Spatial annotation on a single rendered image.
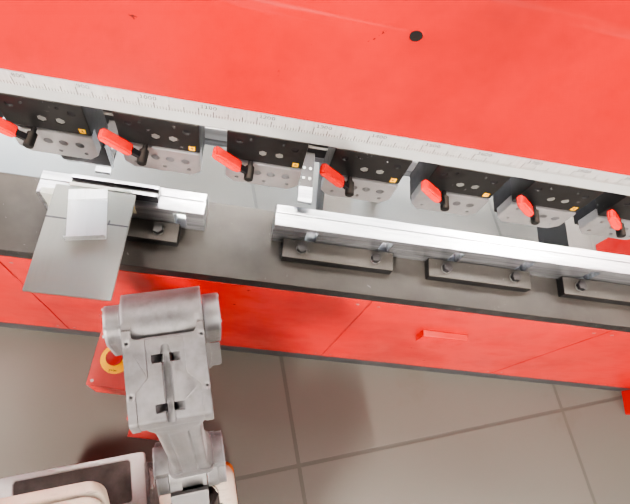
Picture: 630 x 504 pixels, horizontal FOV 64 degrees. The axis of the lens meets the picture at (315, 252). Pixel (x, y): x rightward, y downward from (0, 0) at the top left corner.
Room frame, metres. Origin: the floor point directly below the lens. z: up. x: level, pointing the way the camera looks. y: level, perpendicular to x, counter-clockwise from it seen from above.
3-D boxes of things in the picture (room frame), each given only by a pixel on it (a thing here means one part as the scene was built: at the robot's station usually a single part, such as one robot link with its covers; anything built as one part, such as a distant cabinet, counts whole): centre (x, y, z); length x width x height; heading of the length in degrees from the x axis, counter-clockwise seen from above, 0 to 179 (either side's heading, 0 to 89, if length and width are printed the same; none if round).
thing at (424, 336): (0.63, -0.49, 0.59); 0.15 x 0.02 x 0.07; 109
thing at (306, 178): (0.76, 0.12, 1.01); 0.26 x 0.12 x 0.05; 19
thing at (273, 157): (0.57, 0.18, 1.26); 0.15 x 0.09 x 0.17; 109
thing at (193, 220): (0.47, 0.48, 0.92); 0.39 x 0.06 x 0.10; 109
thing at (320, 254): (0.59, -0.06, 0.89); 0.30 x 0.05 x 0.03; 109
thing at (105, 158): (0.45, 0.53, 1.13); 0.10 x 0.02 x 0.10; 109
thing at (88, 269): (0.31, 0.48, 1.00); 0.26 x 0.18 x 0.01; 19
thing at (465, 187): (0.70, -0.20, 1.26); 0.15 x 0.09 x 0.17; 109
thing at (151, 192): (0.46, 0.50, 0.99); 0.20 x 0.03 x 0.03; 109
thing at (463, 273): (0.72, -0.44, 0.89); 0.30 x 0.05 x 0.03; 109
